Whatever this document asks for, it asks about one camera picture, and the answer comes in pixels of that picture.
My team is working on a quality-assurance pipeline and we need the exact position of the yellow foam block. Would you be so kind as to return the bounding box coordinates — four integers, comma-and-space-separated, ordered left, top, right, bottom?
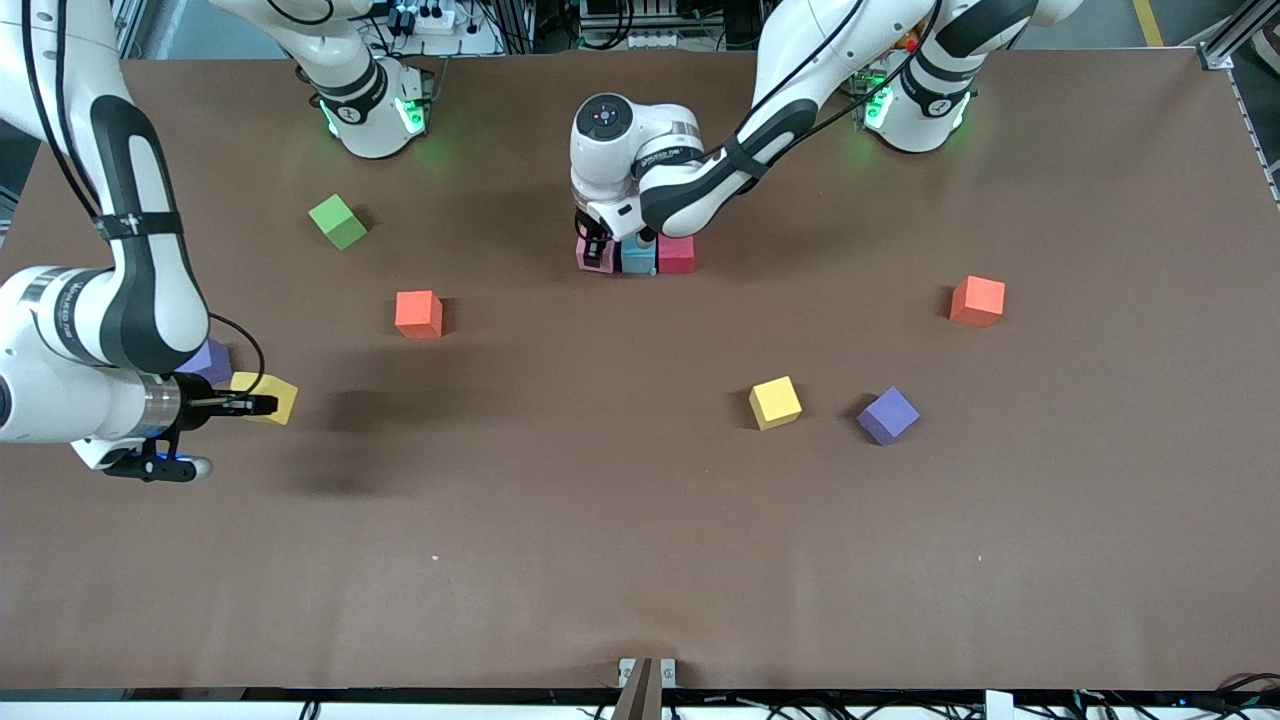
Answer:
229, 372, 300, 427
748, 376, 804, 432

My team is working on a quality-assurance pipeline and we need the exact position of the orange foam block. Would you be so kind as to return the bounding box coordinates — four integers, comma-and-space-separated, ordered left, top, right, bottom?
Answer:
949, 275, 1007, 328
394, 290, 444, 340

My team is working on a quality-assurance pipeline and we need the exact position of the purple foam block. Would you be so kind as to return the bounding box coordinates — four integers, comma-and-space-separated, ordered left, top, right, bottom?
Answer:
857, 386, 921, 447
180, 338, 234, 387

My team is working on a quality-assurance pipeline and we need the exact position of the green foam block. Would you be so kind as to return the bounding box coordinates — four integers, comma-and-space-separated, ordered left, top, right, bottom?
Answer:
308, 193, 369, 251

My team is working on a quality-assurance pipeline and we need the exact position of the white power strip with plugs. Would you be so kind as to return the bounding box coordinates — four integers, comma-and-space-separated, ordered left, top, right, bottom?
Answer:
385, 5, 461, 36

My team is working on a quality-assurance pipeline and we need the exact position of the brown paper table cover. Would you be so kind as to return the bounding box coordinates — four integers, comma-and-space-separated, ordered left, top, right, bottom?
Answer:
0, 45, 1280, 691

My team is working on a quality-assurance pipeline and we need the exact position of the aluminium frame profile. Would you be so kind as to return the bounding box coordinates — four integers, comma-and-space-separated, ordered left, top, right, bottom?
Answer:
115, 0, 151, 59
1195, 0, 1280, 71

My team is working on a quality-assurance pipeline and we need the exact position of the metal mount bracket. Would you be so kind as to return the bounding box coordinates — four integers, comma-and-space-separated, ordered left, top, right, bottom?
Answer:
610, 657, 678, 720

